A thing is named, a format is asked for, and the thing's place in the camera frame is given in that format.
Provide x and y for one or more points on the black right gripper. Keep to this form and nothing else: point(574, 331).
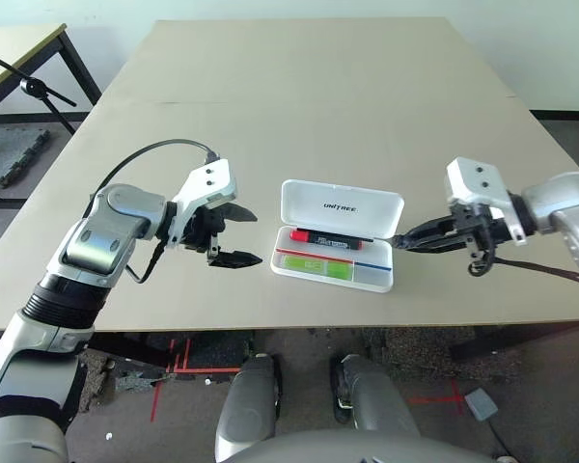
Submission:
point(480, 226)

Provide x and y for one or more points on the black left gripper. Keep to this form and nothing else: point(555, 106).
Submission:
point(202, 231)

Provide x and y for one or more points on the green translucent highlighter pen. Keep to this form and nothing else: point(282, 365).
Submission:
point(318, 266)

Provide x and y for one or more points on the black whiteboard marker red cap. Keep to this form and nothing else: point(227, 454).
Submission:
point(328, 240)

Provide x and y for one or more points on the white Unitree plastic pencil case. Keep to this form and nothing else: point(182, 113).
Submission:
point(342, 205)

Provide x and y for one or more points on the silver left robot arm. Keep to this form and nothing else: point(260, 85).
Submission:
point(111, 217)

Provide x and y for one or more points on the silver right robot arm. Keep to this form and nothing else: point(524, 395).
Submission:
point(564, 202)

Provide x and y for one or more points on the red floor tape lines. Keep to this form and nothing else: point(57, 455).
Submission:
point(185, 359)

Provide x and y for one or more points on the silver robot left leg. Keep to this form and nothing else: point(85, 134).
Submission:
point(248, 400)

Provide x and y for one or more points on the silver robot leg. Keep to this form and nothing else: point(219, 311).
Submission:
point(248, 400)
point(371, 395)

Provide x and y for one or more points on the silver robot right leg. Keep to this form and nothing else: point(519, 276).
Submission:
point(371, 395)

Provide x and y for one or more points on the grey foot pedal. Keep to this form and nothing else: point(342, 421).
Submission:
point(481, 404)

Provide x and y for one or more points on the grey robot torso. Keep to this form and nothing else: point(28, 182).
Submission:
point(366, 448)

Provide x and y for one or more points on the grey foam floor mat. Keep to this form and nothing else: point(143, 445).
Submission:
point(9, 152)

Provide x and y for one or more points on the small side table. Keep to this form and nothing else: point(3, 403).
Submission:
point(24, 53)

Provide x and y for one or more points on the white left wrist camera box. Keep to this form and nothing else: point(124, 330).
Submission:
point(212, 183)

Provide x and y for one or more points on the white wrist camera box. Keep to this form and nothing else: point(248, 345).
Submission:
point(475, 181)
point(212, 183)

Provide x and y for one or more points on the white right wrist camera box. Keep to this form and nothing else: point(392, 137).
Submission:
point(475, 181)

